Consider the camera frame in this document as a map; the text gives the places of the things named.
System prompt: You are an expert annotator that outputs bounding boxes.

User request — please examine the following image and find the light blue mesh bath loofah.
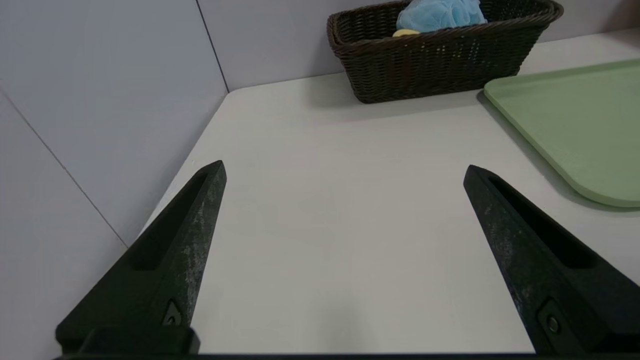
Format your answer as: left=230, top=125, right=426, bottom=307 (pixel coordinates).
left=396, top=0, right=488, bottom=34

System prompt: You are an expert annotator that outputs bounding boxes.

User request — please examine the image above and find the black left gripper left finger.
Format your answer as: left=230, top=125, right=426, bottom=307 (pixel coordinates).
left=56, top=160, right=228, bottom=355

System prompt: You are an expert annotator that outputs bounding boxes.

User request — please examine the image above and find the light green plastic tray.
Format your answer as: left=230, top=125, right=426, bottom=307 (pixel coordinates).
left=483, top=58, right=640, bottom=208

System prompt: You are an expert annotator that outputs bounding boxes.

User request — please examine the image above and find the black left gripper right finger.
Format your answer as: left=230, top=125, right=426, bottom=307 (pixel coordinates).
left=463, top=164, right=640, bottom=355

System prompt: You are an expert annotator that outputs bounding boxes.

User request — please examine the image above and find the dark brown wicker basket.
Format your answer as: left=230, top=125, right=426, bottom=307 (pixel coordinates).
left=327, top=0, right=565, bottom=105

